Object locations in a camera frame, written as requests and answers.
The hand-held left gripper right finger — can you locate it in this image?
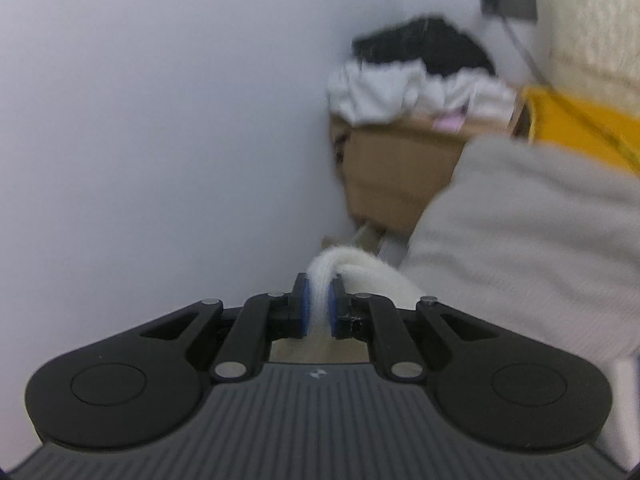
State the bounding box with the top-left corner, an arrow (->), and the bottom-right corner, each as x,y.
328,280 -> 501,381

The cream sweater with blue stripes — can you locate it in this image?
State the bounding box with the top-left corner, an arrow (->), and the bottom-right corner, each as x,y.
304,245 -> 437,337

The black charging cable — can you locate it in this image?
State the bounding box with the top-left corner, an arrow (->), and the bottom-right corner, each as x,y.
500,17 -> 640,162

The white cloth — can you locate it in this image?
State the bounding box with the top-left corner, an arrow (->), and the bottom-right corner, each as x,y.
327,59 -> 518,127

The grey bed sheet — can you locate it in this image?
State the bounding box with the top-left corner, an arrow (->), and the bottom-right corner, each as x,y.
400,135 -> 640,363

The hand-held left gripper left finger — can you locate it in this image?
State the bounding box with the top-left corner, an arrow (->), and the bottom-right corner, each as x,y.
140,273 -> 308,382

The black cloth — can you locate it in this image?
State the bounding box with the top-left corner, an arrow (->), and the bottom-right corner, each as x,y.
352,16 -> 497,79

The cardboard box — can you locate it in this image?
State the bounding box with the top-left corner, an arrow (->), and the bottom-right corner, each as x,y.
329,104 -> 532,237

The cream quilted headboard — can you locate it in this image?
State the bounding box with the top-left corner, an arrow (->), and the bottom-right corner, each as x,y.
532,0 -> 640,103

